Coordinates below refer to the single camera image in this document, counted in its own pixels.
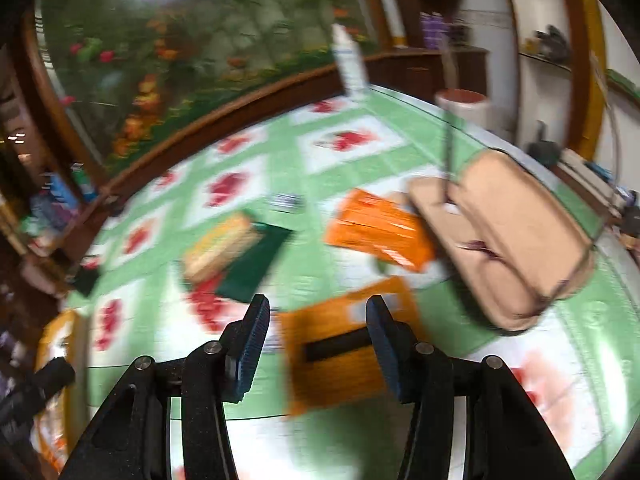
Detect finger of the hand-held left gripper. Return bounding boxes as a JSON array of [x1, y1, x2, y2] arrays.
[[31, 357, 76, 399]]

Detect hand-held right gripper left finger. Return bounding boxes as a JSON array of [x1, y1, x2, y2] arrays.
[[60, 294, 272, 480]]

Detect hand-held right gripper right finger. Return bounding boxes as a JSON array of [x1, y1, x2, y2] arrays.
[[365, 295, 576, 480]]

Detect large orange cracker packet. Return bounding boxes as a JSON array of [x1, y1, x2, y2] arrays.
[[277, 276, 426, 416]]

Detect yellow cracker packet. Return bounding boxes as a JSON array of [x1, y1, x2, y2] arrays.
[[182, 212, 261, 283]]

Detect dark green packet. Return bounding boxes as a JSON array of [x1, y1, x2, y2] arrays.
[[217, 222, 293, 303]]

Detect beige open bag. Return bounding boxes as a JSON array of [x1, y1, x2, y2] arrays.
[[407, 35, 623, 333]]

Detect green floral tablecloth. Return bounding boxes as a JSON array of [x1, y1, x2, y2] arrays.
[[65, 85, 640, 480]]

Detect green and white bag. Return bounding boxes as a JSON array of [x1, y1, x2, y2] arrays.
[[70, 162, 98, 201]]

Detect white bucket red inside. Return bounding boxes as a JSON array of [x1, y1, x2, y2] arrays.
[[434, 89, 493, 126]]

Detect white spray bottle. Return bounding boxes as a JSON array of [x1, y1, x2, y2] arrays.
[[331, 24, 371, 98]]

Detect glass flower display cabinet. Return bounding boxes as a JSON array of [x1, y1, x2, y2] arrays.
[[25, 0, 396, 176]]

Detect dark tool on shelf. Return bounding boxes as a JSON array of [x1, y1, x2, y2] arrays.
[[532, 22, 573, 63]]

